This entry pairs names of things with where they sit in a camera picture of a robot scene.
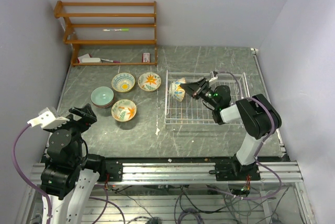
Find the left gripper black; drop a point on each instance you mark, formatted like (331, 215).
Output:
(88, 116)

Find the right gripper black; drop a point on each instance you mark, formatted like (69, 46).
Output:
(195, 89)

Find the blue yellow patterned bowl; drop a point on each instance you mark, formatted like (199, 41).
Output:
(175, 89)

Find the orange leaf bird bowl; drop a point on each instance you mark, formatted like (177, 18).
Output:
(123, 110)

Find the yellow sun teal bowl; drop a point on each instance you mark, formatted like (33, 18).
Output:
(123, 82)

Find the orange flower bowl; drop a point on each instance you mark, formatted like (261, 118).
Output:
(149, 81)

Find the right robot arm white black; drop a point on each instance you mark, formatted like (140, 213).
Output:
(258, 116)

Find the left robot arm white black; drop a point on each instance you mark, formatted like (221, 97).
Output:
(70, 172)

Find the light teal glazed bowl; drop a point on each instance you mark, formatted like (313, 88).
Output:
(102, 97)

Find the white eraser block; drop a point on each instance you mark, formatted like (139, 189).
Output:
(91, 60)

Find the red white small box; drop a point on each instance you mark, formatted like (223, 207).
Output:
(146, 57)

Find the pink white pen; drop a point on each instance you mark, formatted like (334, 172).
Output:
(110, 61)

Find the wooden three-tier shelf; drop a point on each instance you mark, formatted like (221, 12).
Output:
(71, 38)

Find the green white pen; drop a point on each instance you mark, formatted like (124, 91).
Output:
(121, 29)

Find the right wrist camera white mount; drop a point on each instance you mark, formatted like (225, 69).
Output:
(213, 77)

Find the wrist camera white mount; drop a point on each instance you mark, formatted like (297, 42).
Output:
(48, 118)
(213, 77)

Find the white wire dish rack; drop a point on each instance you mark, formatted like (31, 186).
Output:
(192, 98)

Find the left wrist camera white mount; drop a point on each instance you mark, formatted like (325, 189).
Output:
(48, 118)

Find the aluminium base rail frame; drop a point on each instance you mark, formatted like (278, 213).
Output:
(186, 190)

